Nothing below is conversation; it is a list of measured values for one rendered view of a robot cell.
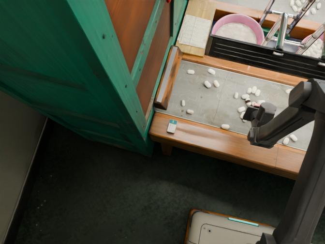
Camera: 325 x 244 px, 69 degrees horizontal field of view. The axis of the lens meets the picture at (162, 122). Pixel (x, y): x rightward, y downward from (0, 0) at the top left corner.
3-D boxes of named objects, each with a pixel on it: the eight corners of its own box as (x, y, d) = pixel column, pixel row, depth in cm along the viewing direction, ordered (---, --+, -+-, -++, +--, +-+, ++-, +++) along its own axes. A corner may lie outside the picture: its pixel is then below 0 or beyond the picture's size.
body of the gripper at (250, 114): (247, 104, 98) (248, 114, 92) (272, 110, 97) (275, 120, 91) (242, 116, 102) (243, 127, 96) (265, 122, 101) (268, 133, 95)
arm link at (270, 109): (247, 143, 86) (271, 148, 85) (258, 117, 79) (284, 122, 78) (245, 124, 96) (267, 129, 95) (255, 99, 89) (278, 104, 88)
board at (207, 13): (202, 57, 119) (203, 56, 118) (173, 51, 120) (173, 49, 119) (216, 4, 127) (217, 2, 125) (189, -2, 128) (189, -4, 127)
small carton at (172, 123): (174, 133, 109) (174, 132, 107) (166, 131, 109) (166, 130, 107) (177, 121, 110) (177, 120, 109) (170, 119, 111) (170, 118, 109)
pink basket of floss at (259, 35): (267, 55, 128) (274, 45, 119) (224, 76, 126) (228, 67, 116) (241, 18, 134) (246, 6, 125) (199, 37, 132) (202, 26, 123)
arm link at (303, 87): (302, 98, 47) (361, 109, 46) (304, 73, 49) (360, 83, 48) (243, 144, 88) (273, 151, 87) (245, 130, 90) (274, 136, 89)
